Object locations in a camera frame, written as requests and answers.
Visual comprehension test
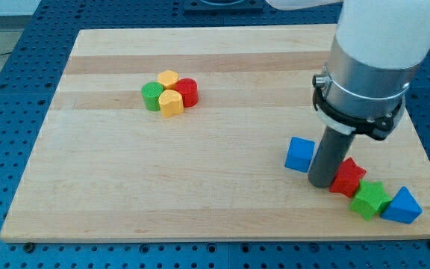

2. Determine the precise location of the blue cube block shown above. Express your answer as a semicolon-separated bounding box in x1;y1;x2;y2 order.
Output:
284;137;315;173

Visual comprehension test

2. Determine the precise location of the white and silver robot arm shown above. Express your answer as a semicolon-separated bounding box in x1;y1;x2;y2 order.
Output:
313;0;430;140

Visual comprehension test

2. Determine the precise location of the red star block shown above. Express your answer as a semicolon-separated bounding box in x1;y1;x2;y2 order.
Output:
329;158;367;198

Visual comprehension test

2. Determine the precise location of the green star block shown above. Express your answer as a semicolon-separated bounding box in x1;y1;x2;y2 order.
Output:
349;180;393;221

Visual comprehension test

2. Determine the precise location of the light wooden board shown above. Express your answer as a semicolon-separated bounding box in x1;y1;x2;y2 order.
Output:
0;24;430;243

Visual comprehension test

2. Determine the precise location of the yellow heart block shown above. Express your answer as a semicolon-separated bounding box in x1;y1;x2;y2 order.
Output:
158;90;184;118

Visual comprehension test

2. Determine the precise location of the red cylinder block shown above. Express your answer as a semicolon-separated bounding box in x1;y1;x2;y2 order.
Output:
175;78;199;108

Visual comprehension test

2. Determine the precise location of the yellow hexagon block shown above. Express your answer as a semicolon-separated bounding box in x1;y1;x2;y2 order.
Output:
157;70;179;90

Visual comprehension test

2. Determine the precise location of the green cylinder block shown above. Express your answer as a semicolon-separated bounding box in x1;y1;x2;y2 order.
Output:
141;81;164;111

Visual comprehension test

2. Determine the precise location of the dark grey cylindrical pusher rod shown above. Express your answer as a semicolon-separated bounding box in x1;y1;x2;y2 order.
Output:
308;126;355;188

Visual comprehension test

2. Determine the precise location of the blue triangle block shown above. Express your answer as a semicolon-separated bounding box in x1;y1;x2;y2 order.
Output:
381;186;423;224

